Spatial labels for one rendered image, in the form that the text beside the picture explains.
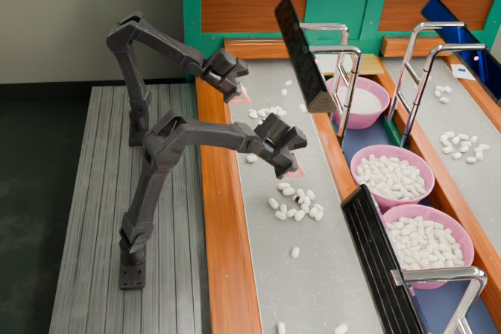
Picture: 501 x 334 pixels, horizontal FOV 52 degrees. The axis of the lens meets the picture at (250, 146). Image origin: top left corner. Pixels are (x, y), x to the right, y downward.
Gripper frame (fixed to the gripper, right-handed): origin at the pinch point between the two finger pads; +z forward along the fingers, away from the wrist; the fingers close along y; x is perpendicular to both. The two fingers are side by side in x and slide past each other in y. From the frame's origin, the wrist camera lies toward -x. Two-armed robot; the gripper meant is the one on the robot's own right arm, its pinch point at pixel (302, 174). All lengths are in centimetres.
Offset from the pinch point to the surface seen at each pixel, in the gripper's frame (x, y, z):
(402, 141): -21.8, 23.1, 36.7
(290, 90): 1, 57, 10
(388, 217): -11.0, -13.0, 22.7
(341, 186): -4.5, -0.4, 13.0
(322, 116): -6.2, 35.5, 14.6
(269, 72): 5, 70, 5
